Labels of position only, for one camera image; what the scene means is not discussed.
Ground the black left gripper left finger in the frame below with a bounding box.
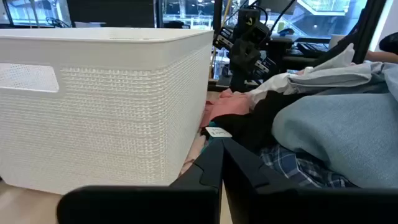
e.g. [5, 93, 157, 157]
[57, 138, 224, 224]

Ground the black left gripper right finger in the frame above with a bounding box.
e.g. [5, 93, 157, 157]
[222, 138, 398, 224]

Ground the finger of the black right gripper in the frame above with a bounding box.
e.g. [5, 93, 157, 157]
[230, 39, 249, 68]
[239, 39, 261, 74]

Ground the white towel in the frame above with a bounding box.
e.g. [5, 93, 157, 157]
[247, 72, 293, 108]

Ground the blue plaid shirt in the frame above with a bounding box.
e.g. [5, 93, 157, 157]
[259, 144, 357, 189]

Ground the pale pink sock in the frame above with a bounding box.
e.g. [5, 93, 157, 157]
[179, 130, 208, 175]

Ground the salmon pink garment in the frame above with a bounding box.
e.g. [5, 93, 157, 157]
[200, 88, 253, 128]

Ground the black garment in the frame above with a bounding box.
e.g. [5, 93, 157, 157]
[201, 90, 308, 155]

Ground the teal sock with paper tag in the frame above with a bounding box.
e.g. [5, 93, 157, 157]
[203, 121, 233, 147]

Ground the pale pinkish white garment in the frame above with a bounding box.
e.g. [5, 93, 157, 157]
[295, 42, 356, 76]

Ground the light blue denim garment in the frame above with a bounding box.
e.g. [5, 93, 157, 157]
[272, 61, 398, 190]

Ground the black desk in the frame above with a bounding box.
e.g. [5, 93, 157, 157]
[270, 34, 331, 71]

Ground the person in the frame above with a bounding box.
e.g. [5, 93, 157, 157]
[365, 32, 398, 65]

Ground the white woven plastic basket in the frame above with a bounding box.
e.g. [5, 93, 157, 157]
[0, 27, 215, 195]

